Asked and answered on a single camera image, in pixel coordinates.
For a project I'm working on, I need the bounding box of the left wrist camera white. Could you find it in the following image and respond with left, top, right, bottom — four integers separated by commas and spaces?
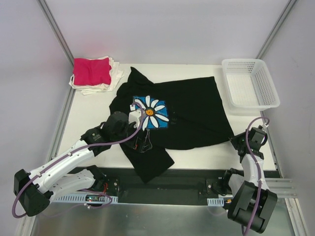
128, 105, 145, 128

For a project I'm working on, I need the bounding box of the pink folded t-shirt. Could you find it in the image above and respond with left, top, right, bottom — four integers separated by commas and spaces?
73, 58, 112, 86

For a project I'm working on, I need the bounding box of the white plastic basket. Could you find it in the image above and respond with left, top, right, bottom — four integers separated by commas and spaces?
221, 59, 280, 111

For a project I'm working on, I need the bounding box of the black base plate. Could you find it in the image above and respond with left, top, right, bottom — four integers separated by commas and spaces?
75, 166, 251, 205

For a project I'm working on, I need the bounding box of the right white cable duct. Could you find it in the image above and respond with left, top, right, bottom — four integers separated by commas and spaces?
207, 198, 224, 207

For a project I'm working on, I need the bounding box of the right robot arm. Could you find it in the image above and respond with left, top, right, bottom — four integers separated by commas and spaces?
221, 126, 278, 234

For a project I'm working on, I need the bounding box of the white folded t-shirt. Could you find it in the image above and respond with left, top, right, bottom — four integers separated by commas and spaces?
69, 56, 124, 95

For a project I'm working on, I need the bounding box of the white cable duct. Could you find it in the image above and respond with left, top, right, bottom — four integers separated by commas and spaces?
52, 192, 118, 204
207, 198, 224, 207

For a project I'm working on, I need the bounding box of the black daisy print t-shirt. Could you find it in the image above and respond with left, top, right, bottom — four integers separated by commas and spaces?
109, 68, 234, 183

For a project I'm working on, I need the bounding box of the left white cable duct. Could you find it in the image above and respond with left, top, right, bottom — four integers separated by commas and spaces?
52, 192, 118, 204

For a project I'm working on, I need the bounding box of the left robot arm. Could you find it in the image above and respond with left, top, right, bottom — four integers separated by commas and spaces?
11, 109, 148, 219

